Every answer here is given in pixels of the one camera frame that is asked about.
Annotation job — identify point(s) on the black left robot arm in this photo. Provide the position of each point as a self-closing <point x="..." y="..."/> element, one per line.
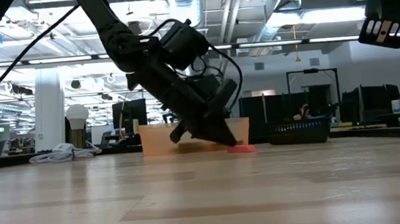
<point x="111" y="28"/>

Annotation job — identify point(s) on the orange translucent plastic bin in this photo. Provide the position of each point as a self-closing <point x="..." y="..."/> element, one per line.
<point x="158" y="140"/>

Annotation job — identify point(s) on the black computer monitor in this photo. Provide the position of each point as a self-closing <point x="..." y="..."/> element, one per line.
<point x="130" y="115"/>

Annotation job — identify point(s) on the white building column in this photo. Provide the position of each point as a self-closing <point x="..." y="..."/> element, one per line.
<point x="48" y="108"/>

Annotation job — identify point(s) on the person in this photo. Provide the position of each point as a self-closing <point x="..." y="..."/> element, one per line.
<point x="303" y="111"/>

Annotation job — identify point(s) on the black partition panel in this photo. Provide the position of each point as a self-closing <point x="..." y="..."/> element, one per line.
<point x="277" y="108"/>

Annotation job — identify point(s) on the white light bulb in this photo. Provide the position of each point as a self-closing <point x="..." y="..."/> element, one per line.
<point x="77" y="116"/>

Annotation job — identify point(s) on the orange rubber eraser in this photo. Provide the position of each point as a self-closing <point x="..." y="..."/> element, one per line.
<point x="242" y="149"/>

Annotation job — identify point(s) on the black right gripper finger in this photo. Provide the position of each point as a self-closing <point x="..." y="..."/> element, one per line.
<point x="392" y="9"/>

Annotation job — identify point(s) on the black metal stand frame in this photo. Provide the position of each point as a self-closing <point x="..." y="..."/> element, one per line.
<point x="312" y="71"/>

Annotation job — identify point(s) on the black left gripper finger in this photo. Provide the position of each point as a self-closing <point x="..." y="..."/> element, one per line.
<point x="216" y="132"/>
<point x="178" y="133"/>

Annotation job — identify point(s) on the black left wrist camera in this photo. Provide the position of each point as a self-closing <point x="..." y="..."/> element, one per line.
<point x="212" y="88"/>

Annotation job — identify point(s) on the black equipment cabinet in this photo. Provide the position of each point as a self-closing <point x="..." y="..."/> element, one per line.
<point x="372" y="102"/>

